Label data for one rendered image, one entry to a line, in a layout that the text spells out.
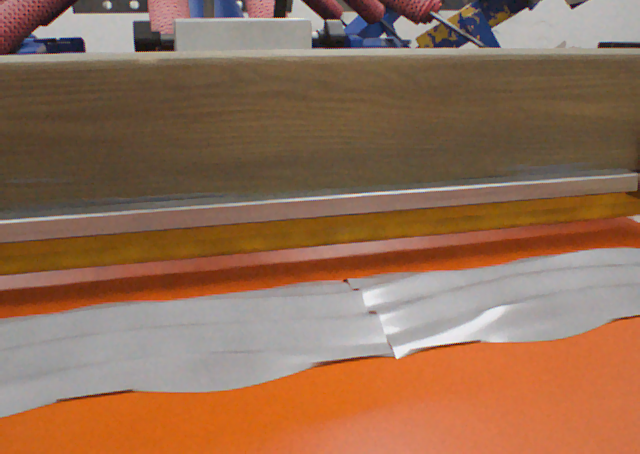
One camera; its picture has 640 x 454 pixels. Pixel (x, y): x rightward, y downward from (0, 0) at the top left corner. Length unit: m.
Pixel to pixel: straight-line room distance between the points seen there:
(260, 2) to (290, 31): 0.23
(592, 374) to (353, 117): 0.15
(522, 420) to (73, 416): 0.14
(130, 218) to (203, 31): 0.31
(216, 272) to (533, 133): 0.18
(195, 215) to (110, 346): 0.07
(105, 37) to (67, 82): 4.16
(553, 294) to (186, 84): 0.18
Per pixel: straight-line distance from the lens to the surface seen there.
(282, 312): 0.24
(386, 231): 0.32
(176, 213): 0.27
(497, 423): 0.20
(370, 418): 0.20
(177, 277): 0.30
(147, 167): 0.28
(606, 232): 0.39
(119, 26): 4.42
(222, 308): 0.25
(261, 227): 0.30
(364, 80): 0.28
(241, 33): 0.56
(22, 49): 0.91
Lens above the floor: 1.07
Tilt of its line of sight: 18 degrees down
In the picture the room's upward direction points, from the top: straight up
